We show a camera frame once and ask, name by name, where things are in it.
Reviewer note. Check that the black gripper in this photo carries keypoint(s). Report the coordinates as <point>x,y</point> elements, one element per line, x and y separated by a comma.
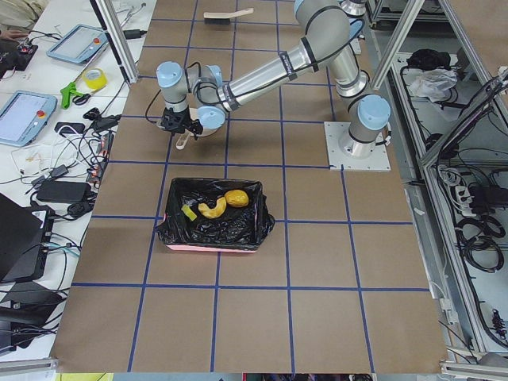
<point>173,119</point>

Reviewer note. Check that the yellow sponge piece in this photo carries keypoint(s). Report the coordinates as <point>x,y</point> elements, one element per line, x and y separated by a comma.
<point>188,212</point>

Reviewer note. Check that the white hand brush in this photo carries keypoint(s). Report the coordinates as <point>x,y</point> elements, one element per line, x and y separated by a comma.
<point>224,18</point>

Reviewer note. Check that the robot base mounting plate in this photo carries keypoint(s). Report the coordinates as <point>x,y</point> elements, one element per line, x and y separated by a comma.
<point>346,154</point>

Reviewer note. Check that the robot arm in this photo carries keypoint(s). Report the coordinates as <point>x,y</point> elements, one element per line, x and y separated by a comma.
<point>196,98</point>

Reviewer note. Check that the pink bin with black bag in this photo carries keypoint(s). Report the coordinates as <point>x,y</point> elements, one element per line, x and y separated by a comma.
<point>228,215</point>

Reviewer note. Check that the yellow tape roll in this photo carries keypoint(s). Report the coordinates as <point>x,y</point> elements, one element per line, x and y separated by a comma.
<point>95,78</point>

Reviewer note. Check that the black scissors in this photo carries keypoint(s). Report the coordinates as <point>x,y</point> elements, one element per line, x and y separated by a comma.
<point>80,99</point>

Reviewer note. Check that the upper teach pendant tablet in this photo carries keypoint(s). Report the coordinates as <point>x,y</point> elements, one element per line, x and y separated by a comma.
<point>78,45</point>

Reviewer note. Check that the teach pendant tablet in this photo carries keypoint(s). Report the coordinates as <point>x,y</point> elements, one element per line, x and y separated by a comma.
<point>78,45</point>
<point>24,115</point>

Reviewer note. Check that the black power adapter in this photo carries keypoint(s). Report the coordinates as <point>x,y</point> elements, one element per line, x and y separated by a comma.
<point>63,192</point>

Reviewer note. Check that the lower teach pendant tablet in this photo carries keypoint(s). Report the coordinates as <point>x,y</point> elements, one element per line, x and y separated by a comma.
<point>24,115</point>

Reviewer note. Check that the black laptop computer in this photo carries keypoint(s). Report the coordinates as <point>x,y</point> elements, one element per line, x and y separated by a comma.
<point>24,233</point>

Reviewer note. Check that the white crumpled cloth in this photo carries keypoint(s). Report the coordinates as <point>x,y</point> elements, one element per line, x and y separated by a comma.
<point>435,85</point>

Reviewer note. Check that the green handled tool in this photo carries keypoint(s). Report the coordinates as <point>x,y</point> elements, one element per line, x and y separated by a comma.
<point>66,93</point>

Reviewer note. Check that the aluminium frame post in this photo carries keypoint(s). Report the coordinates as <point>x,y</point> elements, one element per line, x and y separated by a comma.
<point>107,18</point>

